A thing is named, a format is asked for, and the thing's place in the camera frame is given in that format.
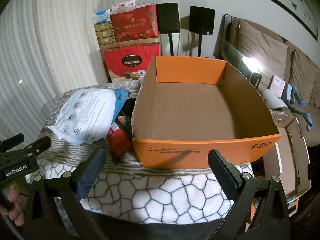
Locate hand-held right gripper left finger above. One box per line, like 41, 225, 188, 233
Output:
23, 147, 107, 240

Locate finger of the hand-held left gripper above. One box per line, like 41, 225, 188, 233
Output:
0, 133, 25, 153
15, 136, 52, 159

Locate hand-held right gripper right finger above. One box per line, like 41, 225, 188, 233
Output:
207, 149, 292, 240

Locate red snack packet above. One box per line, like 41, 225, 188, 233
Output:
106, 122, 135, 164

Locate white mask packet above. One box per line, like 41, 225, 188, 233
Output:
47, 88, 131, 146

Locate orange cardboard box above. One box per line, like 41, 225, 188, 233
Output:
130, 56, 282, 170

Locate black box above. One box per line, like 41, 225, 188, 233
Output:
117, 99, 137, 120

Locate person's left hand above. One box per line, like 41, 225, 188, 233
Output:
0, 184, 25, 228

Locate white brown cardboard tray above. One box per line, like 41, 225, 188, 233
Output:
262, 112, 312, 200

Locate orange blue box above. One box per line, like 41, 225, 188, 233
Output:
287, 196, 300, 210

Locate white helmet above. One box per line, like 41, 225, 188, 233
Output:
261, 89, 289, 110

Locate white curtain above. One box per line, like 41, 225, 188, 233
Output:
0, 0, 108, 140

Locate lit lantern lamp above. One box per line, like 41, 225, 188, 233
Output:
240, 55, 263, 88

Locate pink box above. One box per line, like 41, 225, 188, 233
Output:
269, 74, 286, 97

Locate blue grey toy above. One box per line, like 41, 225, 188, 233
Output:
282, 83, 314, 130

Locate brown sofa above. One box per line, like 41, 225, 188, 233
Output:
214, 14, 320, 148

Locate red chocolate gift bag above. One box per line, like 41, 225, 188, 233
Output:
103, 34, 161, 83

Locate brown sofa cushion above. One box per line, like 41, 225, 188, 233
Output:
231, 19, 292, 85
285, 49, 320, 103

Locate blue tissue pack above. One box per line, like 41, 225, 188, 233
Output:
92, 9, 112, 25

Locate red floral gift bag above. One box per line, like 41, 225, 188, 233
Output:
111, 5, 159, 43

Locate black speaker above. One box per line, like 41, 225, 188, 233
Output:
189, 6, 215, 35
156, 3, 180, 34

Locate pink white tissue pack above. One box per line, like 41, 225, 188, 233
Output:
111, 0, 138, 13

